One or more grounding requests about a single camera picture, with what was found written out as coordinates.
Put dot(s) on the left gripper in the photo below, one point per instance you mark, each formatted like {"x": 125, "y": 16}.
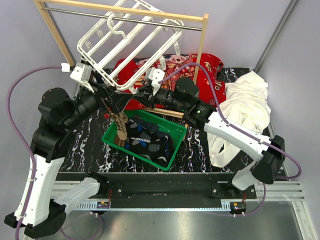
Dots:
{"x": 118, "y": 101}

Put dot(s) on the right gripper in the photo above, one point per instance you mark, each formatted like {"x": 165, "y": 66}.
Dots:
{"x": 147, "y": 99}

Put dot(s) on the beige argyle sock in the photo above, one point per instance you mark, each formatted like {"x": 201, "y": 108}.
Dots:
{"x": 120, "y": 121}

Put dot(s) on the black blue sports sock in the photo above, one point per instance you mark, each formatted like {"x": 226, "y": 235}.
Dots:
{"x": 144, "y": 137}

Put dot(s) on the white plastic clip hanger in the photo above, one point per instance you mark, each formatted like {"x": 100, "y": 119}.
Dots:
{"x": 114, "y": 20}

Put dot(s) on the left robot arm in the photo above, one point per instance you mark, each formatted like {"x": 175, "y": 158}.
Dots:
{"x": 38, "y": 213}

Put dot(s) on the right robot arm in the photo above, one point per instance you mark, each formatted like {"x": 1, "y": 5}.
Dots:
{"x": 268, "y": 154}

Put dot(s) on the green plastic basket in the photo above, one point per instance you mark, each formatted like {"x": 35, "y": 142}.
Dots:
{"x": 176, "y": 131}

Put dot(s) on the brown striped sock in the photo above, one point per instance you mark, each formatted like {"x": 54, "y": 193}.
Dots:
{"x": 119, "y": 142}

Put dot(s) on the red printed pillow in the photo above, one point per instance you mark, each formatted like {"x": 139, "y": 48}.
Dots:
{"x": 211, "y": 91}

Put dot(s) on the black grey sports sock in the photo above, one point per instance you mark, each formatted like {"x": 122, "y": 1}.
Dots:
{"x": 161, "y": 157}

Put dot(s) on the white crumpled cloth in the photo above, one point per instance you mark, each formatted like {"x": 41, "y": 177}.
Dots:
{"x": 245, "y": 104}

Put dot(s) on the metal hanging rod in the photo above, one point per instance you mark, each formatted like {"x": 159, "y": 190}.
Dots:
{"x": 98, "y": 16}

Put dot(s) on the black base crossbar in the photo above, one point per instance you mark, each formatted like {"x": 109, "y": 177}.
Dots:
{"x": 207, "y": 184}

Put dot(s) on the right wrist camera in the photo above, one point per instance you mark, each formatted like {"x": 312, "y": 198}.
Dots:
{"x": 155, "y": 75}

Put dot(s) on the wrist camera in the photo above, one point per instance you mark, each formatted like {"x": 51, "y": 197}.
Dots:
{"x": 155, "y": 75}
{"x": 81, "y": 74}

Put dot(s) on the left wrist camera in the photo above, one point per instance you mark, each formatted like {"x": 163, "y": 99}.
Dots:
{"x": 81, "y": 74}

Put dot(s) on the wooden clothes rack frame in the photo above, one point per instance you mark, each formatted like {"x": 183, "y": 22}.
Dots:
{"x": 137, "y": 8}

